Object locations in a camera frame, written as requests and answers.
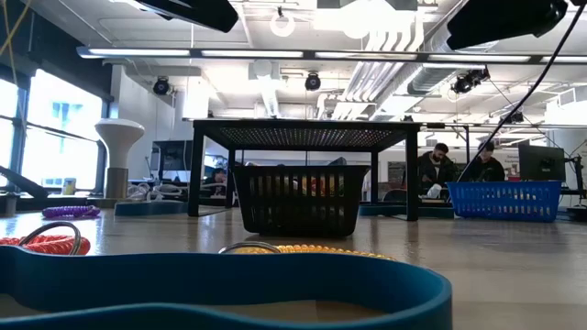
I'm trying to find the black perforated metal shelf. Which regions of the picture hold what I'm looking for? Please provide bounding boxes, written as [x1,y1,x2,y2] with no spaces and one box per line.
[186,118,422,222]

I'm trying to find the blue slotted plastic basket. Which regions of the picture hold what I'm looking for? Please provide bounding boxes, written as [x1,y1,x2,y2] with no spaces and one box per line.
[447,180,564,224]

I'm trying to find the large teal rubber band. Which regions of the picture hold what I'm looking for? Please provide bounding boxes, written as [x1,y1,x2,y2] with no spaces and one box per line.
[359,203,456,220]
[0,245,454,330]
[114,199,190,217]

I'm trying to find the purple coil wrist keychain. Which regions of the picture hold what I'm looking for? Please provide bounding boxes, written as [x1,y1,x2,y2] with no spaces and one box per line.
[41,204,102,220]

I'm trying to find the red coil wrist keychain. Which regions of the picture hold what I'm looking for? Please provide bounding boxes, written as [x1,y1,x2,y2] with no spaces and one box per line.
[0,220,92,257]

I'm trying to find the black ceiling spotlight cluster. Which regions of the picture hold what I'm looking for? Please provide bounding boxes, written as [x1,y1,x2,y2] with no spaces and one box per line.
[450,65,492,95]

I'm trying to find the round white pendant lamp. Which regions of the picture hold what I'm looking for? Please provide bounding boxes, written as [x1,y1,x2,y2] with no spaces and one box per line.
[269,5,297,39]

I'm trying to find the overhead bar with light strips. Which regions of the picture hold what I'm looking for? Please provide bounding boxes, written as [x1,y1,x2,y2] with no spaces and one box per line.
[75,45,587,66]

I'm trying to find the black computer monitor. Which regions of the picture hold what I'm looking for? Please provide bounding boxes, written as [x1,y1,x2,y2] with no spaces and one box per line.
[517,143,568,182]
[150,139,207,185]

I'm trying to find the white mushroom-shaped lamp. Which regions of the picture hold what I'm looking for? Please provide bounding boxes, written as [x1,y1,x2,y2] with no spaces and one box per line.
[94,117,146,202]

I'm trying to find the person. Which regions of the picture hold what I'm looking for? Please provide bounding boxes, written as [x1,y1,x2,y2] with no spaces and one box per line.
[204,167,229,185]
[467,140,506,182]
[416,142,460,197]

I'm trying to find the black slotted plastic basket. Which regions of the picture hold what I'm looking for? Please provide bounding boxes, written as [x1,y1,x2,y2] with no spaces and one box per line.
[230,163,371,239]

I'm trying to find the black slanted bar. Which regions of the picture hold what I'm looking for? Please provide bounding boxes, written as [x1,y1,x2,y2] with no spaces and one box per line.
[0,165,50,201]

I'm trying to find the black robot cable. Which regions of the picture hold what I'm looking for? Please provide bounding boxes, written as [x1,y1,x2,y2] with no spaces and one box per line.
[457,0,586,182]

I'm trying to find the silver ventilation duct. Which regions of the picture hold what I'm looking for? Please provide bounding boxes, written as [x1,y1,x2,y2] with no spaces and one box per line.
[405,0,505,96]

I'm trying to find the orange coil wrist keychain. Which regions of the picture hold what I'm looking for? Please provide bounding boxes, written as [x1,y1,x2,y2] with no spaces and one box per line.
[217,240,396,263]

